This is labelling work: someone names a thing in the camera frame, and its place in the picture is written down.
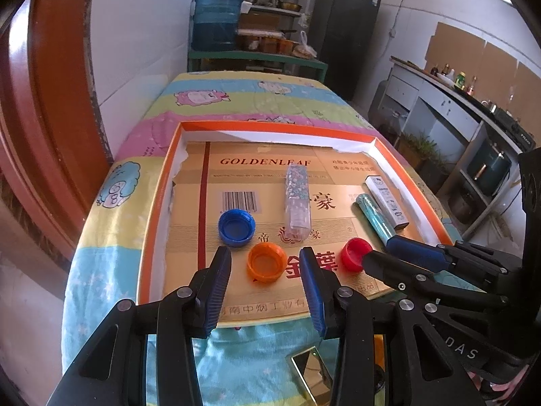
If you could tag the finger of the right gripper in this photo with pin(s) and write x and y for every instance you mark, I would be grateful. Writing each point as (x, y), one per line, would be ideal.
(417, 284)
(422, 253)

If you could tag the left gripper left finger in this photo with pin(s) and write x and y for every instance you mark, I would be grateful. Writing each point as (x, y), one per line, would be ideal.
(110, 369)

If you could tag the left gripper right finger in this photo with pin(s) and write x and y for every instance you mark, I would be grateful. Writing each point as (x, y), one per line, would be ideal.
(420, 368)

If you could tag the yellow-orange bottle cap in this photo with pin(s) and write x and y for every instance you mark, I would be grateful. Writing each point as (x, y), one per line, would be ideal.
(379, 351)

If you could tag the red bottle cap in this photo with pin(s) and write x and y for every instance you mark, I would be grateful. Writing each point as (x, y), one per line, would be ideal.
(353, 253)

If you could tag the gold rectangular box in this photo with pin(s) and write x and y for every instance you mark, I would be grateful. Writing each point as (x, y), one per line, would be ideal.
(313, 376)

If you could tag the teal rectangular box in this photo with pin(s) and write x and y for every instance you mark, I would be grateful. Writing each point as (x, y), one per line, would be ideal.
(376, 218)

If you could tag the white Hello Kitty box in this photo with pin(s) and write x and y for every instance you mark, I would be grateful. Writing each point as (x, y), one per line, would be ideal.
(387, 202)

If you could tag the orange bottle cap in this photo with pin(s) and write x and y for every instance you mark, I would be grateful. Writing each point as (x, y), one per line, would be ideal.
(266, 262)

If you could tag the clear floral plastic case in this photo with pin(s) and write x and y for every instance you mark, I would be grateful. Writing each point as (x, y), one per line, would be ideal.
(298, 222)

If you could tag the blue bottle cap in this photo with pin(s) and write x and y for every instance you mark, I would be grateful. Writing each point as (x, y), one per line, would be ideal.
(236, 227)

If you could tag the black bottle cap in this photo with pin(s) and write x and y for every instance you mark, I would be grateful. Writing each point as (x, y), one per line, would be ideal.
(379, 379)

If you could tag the dark green appliance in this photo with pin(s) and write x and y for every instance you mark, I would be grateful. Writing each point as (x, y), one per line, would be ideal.
(489, 167)

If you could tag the colourful cartoon quilt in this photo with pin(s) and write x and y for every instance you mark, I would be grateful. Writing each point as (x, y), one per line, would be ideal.
(239, 365)

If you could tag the potted green plant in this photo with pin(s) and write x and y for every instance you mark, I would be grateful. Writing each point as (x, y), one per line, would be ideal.
(426, 159)

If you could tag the orange-rimmed cardboard tray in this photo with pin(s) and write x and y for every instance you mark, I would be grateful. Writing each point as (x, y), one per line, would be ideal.
(274, 189)

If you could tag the white kitchen counter cabinet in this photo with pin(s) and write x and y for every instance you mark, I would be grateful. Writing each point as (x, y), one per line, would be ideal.
(415, 102)

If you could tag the red wooden door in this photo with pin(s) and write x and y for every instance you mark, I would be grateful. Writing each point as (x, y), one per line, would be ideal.
(54, 154)

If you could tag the plastic bag of food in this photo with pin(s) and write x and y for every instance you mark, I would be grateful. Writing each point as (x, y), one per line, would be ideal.
(302, 49)

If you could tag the black refrigerator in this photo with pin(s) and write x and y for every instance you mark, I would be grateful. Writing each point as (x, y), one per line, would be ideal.
(340, 32)

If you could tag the green bench table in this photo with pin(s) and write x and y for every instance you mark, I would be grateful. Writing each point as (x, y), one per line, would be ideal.
(195, 58)

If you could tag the green metal shelf rack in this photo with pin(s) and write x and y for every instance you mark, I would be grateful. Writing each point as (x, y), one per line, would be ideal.
(270, 25)

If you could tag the blue water jug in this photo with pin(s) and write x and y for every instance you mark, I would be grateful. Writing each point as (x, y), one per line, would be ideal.
(215, 24)

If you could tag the brown cardboard wall panel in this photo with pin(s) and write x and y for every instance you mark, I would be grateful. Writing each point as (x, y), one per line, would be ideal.
(496, 75)

